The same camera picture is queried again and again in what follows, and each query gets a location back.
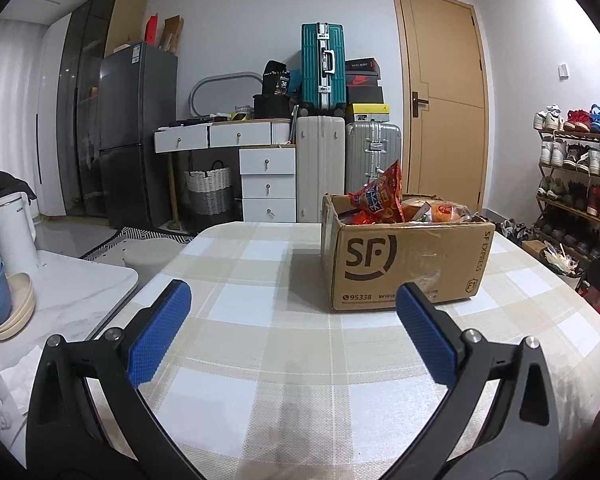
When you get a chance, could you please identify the red shiny snack packet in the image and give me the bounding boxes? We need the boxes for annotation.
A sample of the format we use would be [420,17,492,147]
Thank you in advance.
[347,160,406,224]

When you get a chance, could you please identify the white suitcase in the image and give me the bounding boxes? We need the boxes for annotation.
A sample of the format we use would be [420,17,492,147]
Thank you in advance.
[295,115,347,223]

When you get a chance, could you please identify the wooden door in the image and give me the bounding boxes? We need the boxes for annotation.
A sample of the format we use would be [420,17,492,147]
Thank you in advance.
[391,0,491,216]

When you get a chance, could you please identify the grey refrigerator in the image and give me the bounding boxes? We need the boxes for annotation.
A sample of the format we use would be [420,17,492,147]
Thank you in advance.
[98,41,179,229]

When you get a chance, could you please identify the black storage box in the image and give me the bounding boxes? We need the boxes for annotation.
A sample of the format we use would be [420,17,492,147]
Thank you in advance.
[252,92,296,121]

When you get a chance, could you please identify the dark glass cabinet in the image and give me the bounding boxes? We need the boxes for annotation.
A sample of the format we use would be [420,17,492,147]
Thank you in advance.
[55,0,123,218]

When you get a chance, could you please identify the brown cardboard box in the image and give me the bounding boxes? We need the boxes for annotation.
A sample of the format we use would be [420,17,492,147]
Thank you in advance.
[321,192,496,312]

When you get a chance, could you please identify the teal suitcase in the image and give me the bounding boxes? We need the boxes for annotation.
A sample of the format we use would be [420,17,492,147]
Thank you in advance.
[300,22,347,113]

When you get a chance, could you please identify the white desk with drawers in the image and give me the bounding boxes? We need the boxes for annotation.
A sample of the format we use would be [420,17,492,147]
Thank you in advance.
[153,119,298,223]

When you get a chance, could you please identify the plain black shoe box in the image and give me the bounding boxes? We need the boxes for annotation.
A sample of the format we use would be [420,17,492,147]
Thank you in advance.
[346,85,384,106]

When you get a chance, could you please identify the white trash bin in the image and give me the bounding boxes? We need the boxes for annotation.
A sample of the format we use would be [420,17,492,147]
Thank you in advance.
[540,241,587,291]

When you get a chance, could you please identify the orange bread packet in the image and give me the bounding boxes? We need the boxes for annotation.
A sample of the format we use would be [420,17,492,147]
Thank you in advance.
[420,200,473,224]

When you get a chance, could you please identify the black bag with label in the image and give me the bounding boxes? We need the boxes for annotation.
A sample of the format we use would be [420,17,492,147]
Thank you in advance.
[261,60,294,96]

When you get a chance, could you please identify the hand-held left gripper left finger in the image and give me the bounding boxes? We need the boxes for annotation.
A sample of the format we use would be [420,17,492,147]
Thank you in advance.
[26,280,208,480]

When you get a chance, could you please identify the woven laundry basket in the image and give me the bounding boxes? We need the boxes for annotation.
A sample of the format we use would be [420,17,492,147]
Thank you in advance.
[182,160,233,218]

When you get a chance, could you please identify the silver suitcase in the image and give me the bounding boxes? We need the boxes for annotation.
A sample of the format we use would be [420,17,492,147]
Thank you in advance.
[345,121,402,196]

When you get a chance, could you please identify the red and black shoe box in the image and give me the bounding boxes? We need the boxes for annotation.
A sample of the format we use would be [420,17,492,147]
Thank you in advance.
[345,72,382,88]

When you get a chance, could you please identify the orange white noodle snack packet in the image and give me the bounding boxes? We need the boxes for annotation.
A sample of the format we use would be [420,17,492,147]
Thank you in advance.
[401,197,431,223]

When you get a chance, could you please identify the yellow shoe box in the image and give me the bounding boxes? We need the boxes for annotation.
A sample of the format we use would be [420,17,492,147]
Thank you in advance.
[346,103,391,123]

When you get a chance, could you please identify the pile of dark sandals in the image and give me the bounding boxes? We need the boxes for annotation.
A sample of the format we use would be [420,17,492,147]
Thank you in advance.
[497,219,531,243]

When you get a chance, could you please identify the beige bowl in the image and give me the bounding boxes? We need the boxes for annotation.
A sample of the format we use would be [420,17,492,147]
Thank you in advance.
[0,272,37,342]

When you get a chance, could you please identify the flat cardboard sheet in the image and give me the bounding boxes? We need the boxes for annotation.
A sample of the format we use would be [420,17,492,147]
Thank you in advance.
[104,0,147,57]

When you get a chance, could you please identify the brown cardboard piece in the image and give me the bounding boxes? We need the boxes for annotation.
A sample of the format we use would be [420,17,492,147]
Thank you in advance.
[160,16,185,56]

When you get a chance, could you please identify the white kettle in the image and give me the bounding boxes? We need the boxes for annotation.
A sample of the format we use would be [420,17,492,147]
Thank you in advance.
[0,192,42,281]

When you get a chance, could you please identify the white paper tissue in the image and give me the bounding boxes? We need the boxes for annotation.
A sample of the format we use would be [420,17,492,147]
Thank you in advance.
[0,345,48,411]

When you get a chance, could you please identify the striped rug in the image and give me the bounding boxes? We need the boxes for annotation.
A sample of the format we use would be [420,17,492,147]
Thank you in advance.
[80,226,198,262]

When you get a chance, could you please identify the black cloth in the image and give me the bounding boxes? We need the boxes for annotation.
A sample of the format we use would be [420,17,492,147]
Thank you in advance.
[0,167,38,201]

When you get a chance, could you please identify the wooden shoe rack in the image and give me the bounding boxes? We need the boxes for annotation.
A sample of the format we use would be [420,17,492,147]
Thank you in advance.
[532,105,600,261]

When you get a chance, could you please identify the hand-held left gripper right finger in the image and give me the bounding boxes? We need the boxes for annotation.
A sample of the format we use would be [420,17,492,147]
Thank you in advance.
[380,282,576,480]

